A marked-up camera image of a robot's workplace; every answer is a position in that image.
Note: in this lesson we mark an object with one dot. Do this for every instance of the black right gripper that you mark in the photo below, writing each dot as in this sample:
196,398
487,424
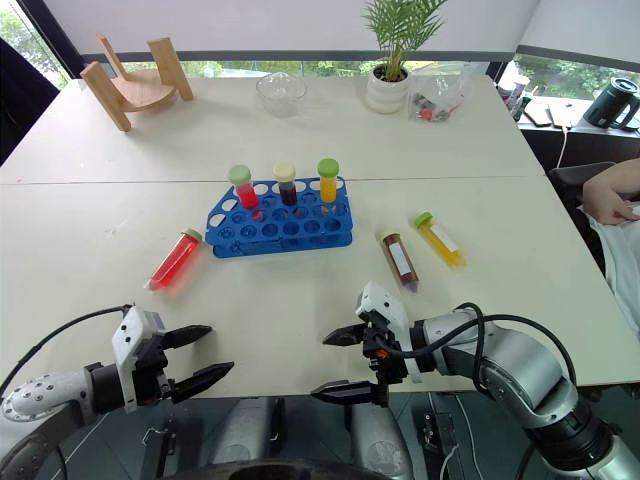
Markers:
382,357

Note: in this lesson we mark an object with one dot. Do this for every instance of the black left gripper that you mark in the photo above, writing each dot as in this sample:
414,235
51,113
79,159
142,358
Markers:
150,372

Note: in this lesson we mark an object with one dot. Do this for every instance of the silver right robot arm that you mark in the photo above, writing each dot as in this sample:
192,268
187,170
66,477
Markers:
530,372

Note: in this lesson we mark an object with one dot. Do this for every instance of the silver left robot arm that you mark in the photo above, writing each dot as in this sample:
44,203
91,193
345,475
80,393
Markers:
47,395

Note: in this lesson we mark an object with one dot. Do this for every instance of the red liquid tube green cap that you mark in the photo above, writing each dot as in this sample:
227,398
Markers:
176,262
244,189

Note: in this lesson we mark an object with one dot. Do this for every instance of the brown liquid tube brown cap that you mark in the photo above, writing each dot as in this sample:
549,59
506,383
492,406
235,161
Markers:
400,260

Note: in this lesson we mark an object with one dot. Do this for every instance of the yellow liquid tube green cap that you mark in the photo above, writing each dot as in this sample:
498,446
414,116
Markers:
442,242

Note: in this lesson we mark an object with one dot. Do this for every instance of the blue test tube rack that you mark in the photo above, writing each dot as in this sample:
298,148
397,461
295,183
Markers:
280,220

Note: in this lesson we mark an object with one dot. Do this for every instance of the orange liquid tube green cap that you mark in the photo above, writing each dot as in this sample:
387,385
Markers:
328,181

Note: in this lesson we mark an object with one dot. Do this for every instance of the dark liquid tube cream cap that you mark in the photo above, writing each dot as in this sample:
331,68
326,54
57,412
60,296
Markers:
286,183

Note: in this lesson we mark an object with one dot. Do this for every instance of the person's bare hand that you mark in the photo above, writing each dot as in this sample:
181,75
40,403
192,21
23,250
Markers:
607,195

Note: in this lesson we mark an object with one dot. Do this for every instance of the silver robot right leg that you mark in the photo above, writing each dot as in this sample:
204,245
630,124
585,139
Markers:
380,440

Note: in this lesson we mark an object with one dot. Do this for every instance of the silver robot leg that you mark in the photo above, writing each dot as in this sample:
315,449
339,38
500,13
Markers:
380,440
245,435

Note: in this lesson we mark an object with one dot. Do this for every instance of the silver robot left leg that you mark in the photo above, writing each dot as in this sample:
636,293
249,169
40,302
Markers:
245,435

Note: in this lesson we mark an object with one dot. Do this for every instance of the clear glass bowl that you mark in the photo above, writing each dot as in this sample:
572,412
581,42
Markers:
280,94

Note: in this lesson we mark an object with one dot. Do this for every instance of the clear plastic bag with parts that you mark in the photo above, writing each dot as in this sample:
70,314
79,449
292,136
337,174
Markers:
436,100

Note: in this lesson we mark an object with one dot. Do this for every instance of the wooden stand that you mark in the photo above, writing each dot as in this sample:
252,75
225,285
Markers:
135,82

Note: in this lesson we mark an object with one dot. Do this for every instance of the person's white clothing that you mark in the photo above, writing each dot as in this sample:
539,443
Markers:
622,260

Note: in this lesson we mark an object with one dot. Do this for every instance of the green potted plant white pot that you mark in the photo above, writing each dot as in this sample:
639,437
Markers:
395,65

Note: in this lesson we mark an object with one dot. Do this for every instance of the dark green kettle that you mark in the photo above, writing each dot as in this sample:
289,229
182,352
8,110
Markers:
613,102

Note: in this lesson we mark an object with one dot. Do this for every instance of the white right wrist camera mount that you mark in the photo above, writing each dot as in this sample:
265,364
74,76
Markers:
386,310

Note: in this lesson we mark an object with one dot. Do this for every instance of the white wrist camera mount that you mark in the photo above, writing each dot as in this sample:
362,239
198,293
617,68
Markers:
386,310
131,336

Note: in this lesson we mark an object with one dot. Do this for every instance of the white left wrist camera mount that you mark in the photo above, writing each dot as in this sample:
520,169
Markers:
131,336

